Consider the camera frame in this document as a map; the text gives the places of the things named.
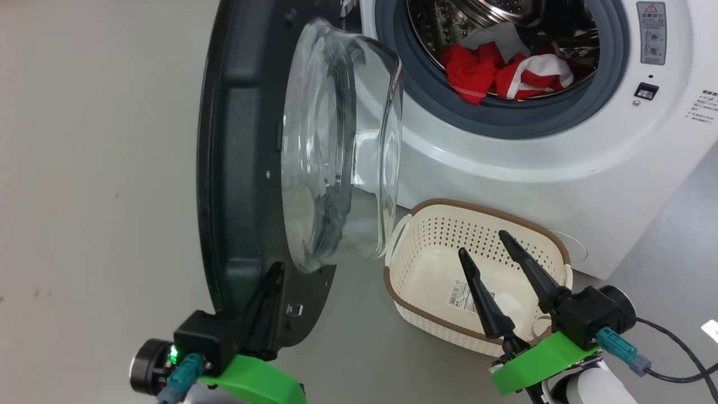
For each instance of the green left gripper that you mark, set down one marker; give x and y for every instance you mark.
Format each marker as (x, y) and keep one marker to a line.
(263, 384)

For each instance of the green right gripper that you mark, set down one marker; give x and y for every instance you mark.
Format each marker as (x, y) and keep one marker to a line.
(538, 365)

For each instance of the black round glass washer door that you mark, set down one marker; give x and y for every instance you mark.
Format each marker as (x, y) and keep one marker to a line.
(241, 168)

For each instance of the red and white garment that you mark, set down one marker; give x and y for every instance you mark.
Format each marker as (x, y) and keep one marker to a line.
(477, 70)

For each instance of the white barcode shipping label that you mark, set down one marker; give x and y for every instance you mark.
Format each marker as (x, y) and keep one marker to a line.
(460, 297)

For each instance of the cream basket with brown rim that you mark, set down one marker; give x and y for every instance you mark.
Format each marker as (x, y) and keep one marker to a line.
(437, 235)

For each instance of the white front-load washing machine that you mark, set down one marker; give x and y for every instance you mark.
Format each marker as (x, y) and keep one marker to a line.
(561, 179)

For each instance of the round white filter cover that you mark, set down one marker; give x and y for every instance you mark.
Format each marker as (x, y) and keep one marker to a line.
(575, 247)

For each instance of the right black round wrist cylinder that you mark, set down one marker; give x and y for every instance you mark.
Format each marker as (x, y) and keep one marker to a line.
(625, 306)

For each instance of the black round wrist cylinder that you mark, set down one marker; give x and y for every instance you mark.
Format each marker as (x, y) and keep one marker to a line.
(147, 367)
(625, 306)

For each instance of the left black round wrist cylinder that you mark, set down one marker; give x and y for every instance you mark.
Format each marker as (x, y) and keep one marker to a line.
(147, 367)

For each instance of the small white floor sticker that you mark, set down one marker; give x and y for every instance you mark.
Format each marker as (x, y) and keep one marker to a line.
(711, 331)

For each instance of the grey warning sticker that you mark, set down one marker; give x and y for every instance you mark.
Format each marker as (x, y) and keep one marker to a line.
(652, 33)

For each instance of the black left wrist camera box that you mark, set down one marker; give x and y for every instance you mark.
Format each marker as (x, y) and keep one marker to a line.
(202, 339)

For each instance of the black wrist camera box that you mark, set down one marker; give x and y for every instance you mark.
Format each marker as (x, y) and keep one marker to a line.
(202, 339)
(586, 317)

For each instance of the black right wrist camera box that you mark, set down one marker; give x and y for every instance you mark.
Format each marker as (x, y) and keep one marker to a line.
(586, 317)

